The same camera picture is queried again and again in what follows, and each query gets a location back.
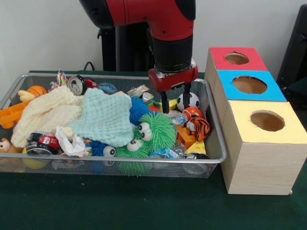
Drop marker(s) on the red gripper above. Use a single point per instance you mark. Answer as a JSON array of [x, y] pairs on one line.
[[171, 80]]

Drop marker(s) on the mint green muslin cloth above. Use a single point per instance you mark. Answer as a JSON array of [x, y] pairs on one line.
[[103, 117]]

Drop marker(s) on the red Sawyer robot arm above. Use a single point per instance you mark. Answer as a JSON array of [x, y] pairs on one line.
[[163, 19]]

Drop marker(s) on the shallow clear mesh bin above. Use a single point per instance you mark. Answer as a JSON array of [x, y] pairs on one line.
[[217, 139]]

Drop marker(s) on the wooden box with three holes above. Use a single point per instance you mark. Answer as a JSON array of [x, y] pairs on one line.
[[259, 167]]

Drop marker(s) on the small soccer ball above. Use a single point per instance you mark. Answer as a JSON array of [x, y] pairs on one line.
[[193, 99]]

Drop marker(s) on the small red ball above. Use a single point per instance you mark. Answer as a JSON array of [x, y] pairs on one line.
[[193, 113]]

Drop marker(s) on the large green spiky ball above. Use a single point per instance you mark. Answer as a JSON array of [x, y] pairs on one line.
[[160, 132]]

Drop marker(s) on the orange tiger plush toy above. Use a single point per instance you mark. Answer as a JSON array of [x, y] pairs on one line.
[[199, 128]]

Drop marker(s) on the blue spiky rubber ball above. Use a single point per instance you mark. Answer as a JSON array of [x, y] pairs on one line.
[[139, 109]]

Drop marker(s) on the orange toy block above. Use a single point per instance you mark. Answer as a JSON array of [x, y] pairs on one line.
[[184, 136]]

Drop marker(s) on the yellow cheese wedge toy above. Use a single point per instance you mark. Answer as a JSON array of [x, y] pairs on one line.
[[196, 147]]

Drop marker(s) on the small green spiky ball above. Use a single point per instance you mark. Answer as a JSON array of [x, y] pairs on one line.
[[132, 155]]

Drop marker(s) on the blue spiky ball with eye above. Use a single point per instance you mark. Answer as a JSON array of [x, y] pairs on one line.
[[98, 148]]

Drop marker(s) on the cream muslin cloth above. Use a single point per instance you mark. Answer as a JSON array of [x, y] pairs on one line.
[[43, 112]]

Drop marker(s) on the red and black soda can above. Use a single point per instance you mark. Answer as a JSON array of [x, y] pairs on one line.
[[45, 142]]

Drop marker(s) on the small orange basketball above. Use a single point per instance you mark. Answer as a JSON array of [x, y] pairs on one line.
[[36, 90]]

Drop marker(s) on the orange plastic toy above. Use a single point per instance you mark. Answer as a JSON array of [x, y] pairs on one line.
[[9, 115]]

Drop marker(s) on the small brown plush doll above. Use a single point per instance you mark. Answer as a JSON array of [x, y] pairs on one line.
[[5, 145]]

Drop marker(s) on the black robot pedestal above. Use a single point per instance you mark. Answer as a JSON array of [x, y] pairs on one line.
[[127, 50]]

